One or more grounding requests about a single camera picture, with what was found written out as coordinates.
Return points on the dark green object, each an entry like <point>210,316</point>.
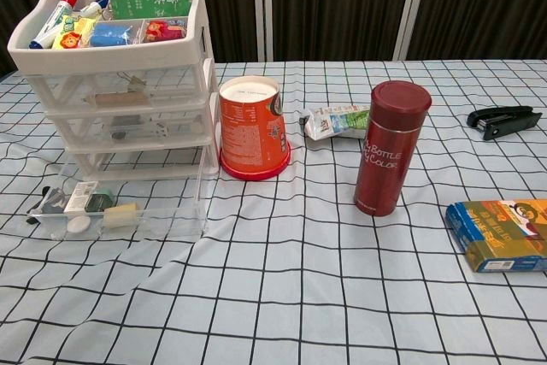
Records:
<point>100,203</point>

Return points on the blue-capped white marker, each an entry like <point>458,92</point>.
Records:
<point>92,7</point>

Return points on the yellow lion snack packet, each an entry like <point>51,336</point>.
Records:
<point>70,38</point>

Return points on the red-capped white marker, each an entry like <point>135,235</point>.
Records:
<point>57,14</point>

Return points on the orange blue cardboard box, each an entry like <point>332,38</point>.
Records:
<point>500,232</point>

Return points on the red small packet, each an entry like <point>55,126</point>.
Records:
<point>162,31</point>

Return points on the black stapler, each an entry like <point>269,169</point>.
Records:
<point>504,120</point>

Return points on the clear plastic drawer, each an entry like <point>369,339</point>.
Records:
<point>188,215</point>
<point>179,85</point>
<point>184,123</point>

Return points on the silver binder clip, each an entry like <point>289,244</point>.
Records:
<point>137,81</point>

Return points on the brown flat block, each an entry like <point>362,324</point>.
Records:
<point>121,98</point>

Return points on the black folding screen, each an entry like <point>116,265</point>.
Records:
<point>333,6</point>

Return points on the white round disc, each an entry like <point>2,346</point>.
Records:
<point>79,225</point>

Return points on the blue small packet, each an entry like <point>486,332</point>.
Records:
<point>109,35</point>

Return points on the red thermos bottle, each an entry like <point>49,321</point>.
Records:
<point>389,160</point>

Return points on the orange paper cup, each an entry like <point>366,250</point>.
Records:
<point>250,134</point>

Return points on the white green snack packet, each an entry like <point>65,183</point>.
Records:
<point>329,123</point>

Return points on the white plastic drawer organizer frame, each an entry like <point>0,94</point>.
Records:
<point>192,48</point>

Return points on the white label card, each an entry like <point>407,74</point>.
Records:
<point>81,196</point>

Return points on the beige eraser block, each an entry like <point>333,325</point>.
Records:
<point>121,215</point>

